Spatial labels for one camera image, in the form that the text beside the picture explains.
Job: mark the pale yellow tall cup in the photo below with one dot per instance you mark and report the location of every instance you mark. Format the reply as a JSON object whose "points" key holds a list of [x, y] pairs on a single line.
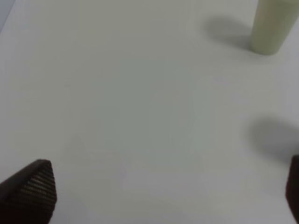
{"points": [[273, 22]]}

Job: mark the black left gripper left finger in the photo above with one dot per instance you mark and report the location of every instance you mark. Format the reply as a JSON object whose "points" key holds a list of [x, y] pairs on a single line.
{"points": [[29, 196]]}

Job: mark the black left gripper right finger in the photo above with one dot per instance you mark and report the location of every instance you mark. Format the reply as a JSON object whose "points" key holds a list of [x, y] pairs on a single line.
{"points": [[292, 188]]}

